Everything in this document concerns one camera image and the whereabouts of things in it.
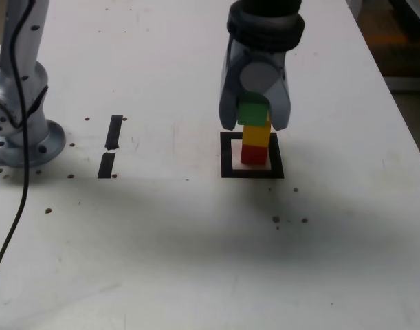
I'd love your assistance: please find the black tape square outline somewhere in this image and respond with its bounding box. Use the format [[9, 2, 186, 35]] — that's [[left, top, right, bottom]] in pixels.
[[219, 131, 285, 179]]

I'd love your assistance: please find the green cube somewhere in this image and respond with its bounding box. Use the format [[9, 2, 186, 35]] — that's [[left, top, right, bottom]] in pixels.
[[236, 91, 271, 127]]

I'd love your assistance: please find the yellow cube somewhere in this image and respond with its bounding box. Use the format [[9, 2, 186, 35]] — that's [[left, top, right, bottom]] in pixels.
[[242, 123, 272, 148]]

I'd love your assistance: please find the long black cable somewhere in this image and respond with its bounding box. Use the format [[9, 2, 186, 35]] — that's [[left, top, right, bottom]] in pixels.
[[0, 0, 35, 281]]

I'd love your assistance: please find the red cube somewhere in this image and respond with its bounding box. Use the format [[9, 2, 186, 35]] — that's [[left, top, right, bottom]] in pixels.
[[240, 144, 268, 165]]

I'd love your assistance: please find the black tape strip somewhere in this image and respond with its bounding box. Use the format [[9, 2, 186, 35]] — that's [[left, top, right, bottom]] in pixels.
[[97, 115, 124, 179]]

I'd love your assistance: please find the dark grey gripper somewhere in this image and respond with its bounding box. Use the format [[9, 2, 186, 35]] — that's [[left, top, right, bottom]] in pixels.
[[219, 36, 293, 132]]

